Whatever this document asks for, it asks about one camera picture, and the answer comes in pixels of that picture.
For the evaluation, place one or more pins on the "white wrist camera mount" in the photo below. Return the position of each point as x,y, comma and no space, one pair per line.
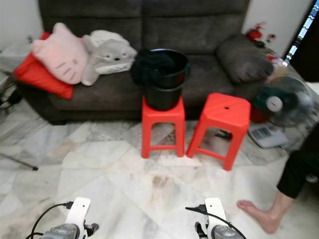
214,209
79,208

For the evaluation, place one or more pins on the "person's bare leg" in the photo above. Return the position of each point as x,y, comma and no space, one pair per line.
261,216

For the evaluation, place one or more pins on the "plain black garment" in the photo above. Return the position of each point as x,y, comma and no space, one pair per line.
149,69

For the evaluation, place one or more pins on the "grey Totoro plush closed eyes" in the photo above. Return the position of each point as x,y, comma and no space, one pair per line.
104,37

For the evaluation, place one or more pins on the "dark grey fabric sofa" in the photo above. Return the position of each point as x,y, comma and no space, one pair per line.
194,30

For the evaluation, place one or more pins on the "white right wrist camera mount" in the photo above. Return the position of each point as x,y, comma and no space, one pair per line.
214,209

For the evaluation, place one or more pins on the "dark door with glass strips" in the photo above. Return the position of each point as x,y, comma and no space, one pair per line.
309,55

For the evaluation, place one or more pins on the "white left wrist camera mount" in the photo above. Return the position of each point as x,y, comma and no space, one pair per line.
79,208

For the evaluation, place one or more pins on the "black standing fan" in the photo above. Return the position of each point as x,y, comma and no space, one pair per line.
274,103

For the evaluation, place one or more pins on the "black plastic bucket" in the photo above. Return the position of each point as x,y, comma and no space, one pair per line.
164,94

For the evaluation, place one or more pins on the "red plastic stool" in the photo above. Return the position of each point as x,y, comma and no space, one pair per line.
227,109
162,119

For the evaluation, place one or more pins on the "red cushion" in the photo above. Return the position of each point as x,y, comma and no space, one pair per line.
40,77

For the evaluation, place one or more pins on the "grey Totoro plush open eyes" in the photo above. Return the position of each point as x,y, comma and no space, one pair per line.
112,57

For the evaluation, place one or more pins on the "white lace table cloth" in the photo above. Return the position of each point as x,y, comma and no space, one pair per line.
12,55

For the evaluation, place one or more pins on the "red fire extinguisher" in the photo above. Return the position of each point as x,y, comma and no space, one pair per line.
254,34

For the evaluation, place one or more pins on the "person's black shorts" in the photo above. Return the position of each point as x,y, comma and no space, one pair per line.
296,174

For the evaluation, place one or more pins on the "pink cat face pillow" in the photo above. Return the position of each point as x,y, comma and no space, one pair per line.
62,57

